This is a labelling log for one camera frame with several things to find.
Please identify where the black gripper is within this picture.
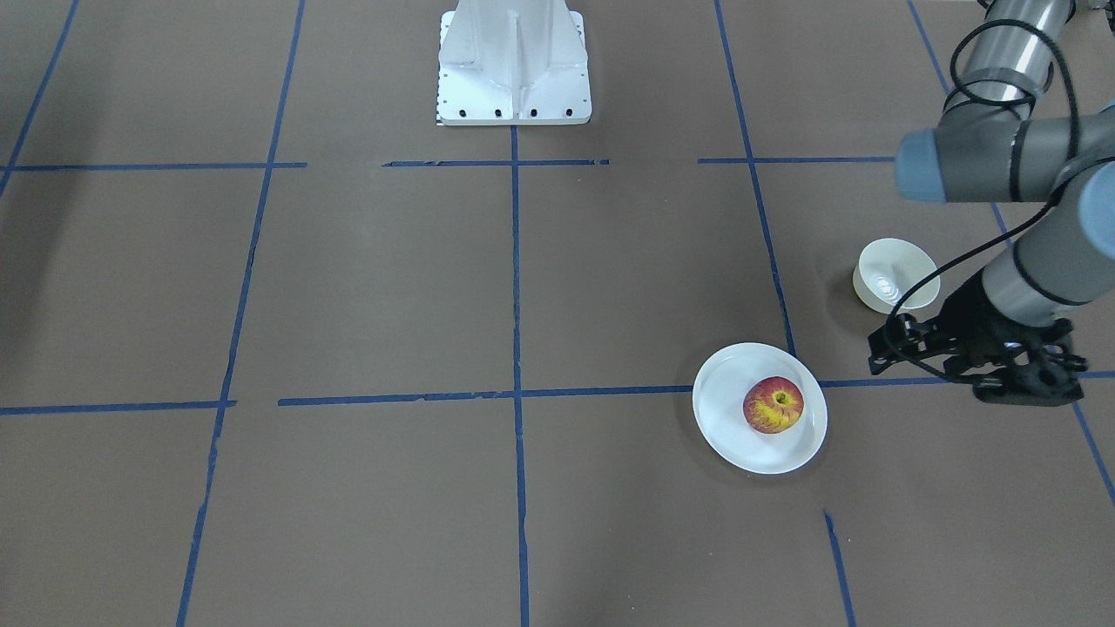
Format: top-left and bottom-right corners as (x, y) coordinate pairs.
(932, 273), (1088, 408)

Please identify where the red yellow apple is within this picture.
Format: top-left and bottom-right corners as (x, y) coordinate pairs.
(741, 376), (805, 434)

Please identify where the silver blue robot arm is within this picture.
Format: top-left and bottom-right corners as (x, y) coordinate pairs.
(867, 1), (1114, 408)

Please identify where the white bowl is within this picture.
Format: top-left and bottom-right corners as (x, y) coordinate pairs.
(852, 238), (941, 314)

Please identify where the white round plate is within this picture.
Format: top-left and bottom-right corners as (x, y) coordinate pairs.
(694, 343), (828, 474)

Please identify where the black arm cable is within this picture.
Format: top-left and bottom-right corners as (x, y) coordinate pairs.
(882, 17), (1083, 367)

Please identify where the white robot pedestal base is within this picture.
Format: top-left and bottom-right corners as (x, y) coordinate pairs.
(436, 1), (593, 126)

